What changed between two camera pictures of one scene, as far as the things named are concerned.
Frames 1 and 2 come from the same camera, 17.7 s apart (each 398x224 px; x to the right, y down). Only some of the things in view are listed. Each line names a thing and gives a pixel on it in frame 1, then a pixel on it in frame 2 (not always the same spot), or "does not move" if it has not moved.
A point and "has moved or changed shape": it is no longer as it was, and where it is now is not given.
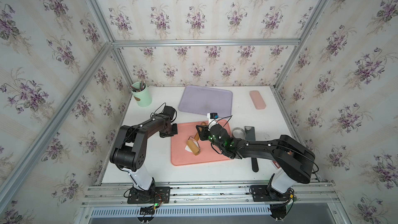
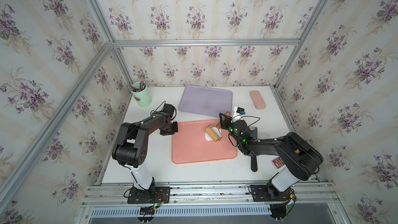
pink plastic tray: (180, 156) does not move
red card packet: (276, 164) does not move
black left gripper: (174, 131) does not move
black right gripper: (203, 131) -> (227, 120)
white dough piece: (188, 149) has moved or changed shape
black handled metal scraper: (250, 134) does not move
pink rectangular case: (257, 99) does not move
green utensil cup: (142, 93) does not move
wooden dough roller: (194, 143) has moved or changed shape
